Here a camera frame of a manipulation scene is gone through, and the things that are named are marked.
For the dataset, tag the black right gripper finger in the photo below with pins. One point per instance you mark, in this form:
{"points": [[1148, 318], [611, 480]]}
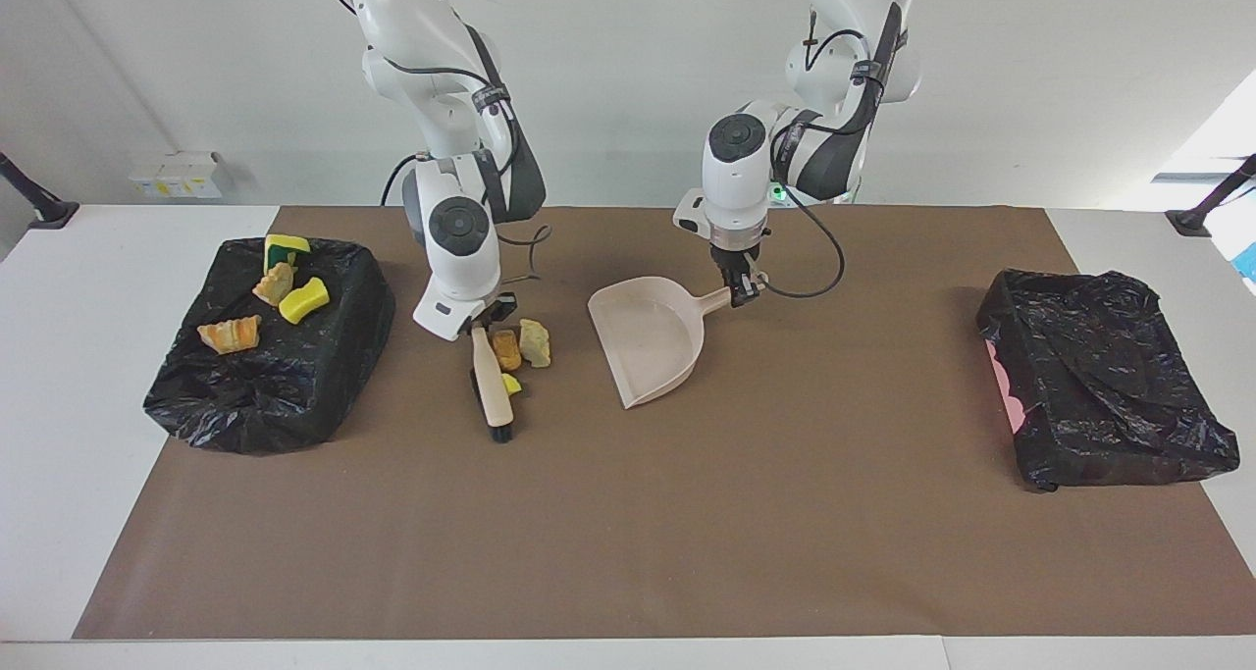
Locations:
{"points": [[507, 312], [478, 326]]}

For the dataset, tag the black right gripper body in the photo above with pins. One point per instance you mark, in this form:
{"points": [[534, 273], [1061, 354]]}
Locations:
{"points": [[496, 309]]}

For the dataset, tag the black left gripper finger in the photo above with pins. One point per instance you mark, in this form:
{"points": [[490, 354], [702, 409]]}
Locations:
{"points": [[756, 280], [736, 292]]}

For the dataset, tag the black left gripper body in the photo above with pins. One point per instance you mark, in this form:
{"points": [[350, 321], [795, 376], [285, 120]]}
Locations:
{"points": [[736, 258]]}

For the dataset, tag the brown bread roll toy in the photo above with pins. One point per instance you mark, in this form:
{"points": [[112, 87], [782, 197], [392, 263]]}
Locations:
{"points": [[506, 349]]}

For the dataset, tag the pale yellow chunk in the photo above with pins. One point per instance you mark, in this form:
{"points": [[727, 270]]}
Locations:
{"points": [[536, 343]]}

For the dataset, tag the beige hand brush black bristles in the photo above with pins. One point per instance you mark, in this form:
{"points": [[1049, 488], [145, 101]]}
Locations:
{"points": [[491, 386]]}

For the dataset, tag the yellow sponge wedge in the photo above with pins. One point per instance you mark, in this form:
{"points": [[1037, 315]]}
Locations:
{"points": [[511, 385]]}

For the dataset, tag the beige plastic dustpan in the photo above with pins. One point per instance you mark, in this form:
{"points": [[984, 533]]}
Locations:
{"points": [[653, 336]]}

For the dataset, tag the yellow sponge piece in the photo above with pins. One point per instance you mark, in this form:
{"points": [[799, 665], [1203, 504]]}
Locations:
{"points": [[304, 301], [283, 248]]}

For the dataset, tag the pale dumpling toy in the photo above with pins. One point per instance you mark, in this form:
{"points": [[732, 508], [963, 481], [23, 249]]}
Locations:
{"points": [[276, 285]]}

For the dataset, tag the orange striped croissant toy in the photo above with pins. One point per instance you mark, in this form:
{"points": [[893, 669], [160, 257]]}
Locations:
{"points": [[231, 335]]}

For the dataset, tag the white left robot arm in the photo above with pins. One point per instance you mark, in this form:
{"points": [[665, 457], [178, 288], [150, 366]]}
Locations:
{"points": [[736, 180]]}

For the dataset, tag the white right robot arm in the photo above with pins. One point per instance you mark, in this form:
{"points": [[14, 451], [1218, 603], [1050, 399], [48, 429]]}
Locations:
{"points": [[456, 248]]}

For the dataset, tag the black plastic trash bag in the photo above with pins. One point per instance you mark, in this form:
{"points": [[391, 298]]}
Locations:
{"points": [[285, 386]]}

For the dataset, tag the pink bin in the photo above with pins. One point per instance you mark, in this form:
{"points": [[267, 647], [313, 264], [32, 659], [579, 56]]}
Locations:
{"points": [[1009, 390]]}

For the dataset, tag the right black bagged bin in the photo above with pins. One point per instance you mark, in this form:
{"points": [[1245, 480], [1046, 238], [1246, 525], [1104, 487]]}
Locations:
{"points": [[1099, 386]]}

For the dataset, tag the brown paper table mat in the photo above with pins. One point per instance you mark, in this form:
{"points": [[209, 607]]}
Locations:
{"points": [[589, 533]]}

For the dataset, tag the black clamp stand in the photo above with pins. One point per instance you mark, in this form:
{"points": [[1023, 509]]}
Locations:
{"points": [[39, 204], [1192, 221]]}

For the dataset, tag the blue object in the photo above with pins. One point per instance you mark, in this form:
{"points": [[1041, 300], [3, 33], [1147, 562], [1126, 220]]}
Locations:
{"points": [[1248, 261]]}

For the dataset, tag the white wall power boxes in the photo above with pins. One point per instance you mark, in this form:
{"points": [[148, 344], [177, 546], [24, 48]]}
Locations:
{"points": [[177, 173]]}

